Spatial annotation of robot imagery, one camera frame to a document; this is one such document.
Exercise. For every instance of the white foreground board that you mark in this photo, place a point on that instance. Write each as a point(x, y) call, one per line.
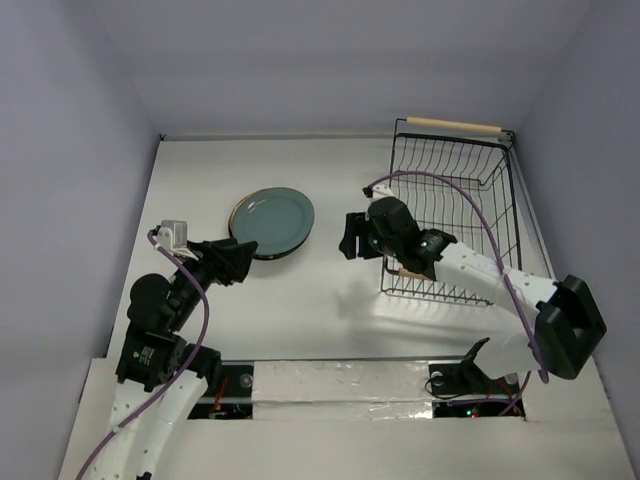
point(570, 446)

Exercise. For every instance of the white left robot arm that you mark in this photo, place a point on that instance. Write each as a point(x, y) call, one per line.
point(160, 376)

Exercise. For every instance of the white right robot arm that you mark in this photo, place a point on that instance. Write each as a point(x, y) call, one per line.
point(560, 322)

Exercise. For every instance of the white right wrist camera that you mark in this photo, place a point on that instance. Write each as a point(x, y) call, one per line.
point(377, 192)

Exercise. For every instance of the black wire dish rack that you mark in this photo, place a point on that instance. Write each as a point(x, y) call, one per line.
point(459, 185)

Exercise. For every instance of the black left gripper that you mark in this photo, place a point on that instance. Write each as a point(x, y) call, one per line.
point(226, 258)

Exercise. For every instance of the silver foil strip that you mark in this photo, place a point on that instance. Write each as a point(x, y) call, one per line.
point(341, 390)

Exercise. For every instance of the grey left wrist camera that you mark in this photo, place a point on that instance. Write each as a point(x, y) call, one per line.
point(172, 236)

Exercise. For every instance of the cream plate gold rim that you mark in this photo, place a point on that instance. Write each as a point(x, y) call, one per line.
point(238, 205)

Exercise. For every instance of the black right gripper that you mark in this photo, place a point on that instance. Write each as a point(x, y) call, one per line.
point(365, 236)

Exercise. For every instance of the dark green reindeer plate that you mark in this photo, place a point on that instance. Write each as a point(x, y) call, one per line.
point(271, 244)

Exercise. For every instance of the teal green plate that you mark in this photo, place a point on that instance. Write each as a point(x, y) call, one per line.
point(276, 207)

